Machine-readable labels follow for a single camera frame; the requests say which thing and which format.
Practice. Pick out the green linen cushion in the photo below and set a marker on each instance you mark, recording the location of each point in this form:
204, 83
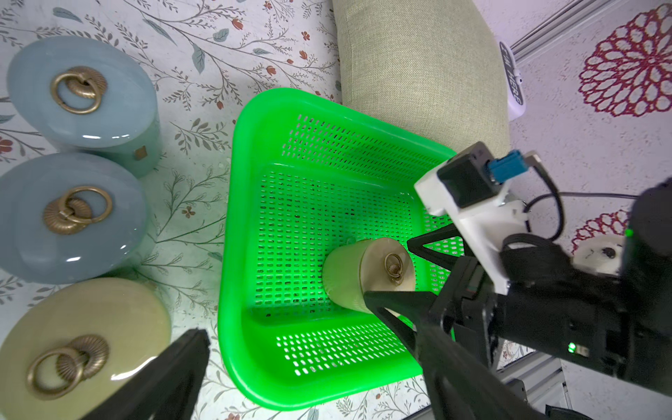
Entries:
429, 67

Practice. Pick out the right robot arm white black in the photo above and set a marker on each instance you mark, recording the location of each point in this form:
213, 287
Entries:
645, 274

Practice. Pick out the blue-grey tea canister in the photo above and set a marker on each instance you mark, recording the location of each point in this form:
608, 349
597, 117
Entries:
70, 217
83, 95

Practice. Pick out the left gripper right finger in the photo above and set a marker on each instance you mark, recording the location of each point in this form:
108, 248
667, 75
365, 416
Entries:
459, 386

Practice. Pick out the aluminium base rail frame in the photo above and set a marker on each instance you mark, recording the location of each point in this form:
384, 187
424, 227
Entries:
539, 380

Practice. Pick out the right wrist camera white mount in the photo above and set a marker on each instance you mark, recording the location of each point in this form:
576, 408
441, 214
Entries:
473, 190

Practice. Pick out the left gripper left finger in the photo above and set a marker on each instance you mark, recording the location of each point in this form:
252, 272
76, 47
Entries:
167, 388

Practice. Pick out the green plastic perforated basket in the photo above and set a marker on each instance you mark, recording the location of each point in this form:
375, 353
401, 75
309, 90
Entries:
309, 176

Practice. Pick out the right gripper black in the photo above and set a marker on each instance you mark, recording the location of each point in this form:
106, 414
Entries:
525, 310

